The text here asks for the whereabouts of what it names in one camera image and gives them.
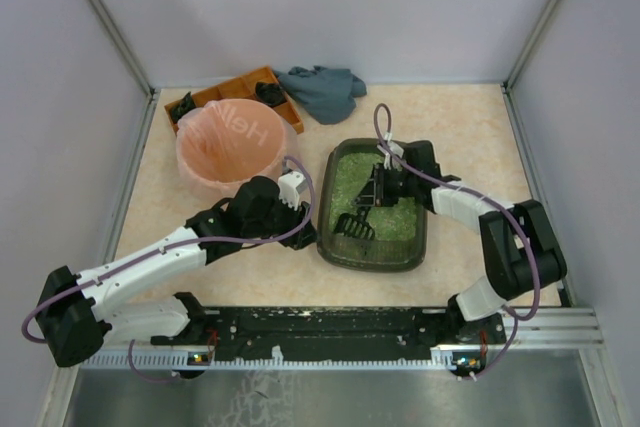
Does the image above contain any pink bag-lined trash bin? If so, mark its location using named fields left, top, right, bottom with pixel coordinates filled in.
left=176, top=99, right=299, bottom=203

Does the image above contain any dark litter box tray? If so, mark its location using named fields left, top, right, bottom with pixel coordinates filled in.
left=317, top=138, right=427, bottom=273

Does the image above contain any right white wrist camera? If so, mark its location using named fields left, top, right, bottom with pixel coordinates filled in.
left=377, top=141, right=404, bottom=170

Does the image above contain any dark rolled item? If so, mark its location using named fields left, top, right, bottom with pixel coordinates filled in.
left=255, top=81, right=287, bottom=108
left=169, top=92, right=196, bottom=124

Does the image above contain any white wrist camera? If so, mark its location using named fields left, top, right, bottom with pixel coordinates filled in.
left=277, top=170, right=307, bottom=210
left=377, top=141, right=404, bottom=170

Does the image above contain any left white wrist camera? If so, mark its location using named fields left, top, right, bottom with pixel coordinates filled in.
left=277, top=170, right=307, bottom=210

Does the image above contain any black litter scoop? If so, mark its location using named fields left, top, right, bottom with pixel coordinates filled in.
left=333, top=209, right=375, bottom=241

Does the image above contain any orange compartment tray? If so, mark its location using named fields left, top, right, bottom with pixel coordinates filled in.
left=164, top=66, right=304, bottom=134

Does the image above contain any blue-grey cloth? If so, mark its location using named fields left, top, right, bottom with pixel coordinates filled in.
left=275, top=66, right=367, bottom=125

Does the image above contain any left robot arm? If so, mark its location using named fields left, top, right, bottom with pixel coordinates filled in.
left=31, top=170, right=316, bottom=368

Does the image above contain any dark rolled item far right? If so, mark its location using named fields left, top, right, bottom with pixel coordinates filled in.
left=255, top=81, right=287, bottom=108

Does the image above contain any dark rolled item far left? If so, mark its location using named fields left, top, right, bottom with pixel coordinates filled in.
left=169, top=92, right=196, bottom=124

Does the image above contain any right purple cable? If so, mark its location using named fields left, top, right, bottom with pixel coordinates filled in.
left=374, top=103, right=542, bottom=382

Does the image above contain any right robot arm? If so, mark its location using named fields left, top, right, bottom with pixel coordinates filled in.
left=354, top=141, right=567, bottom=322

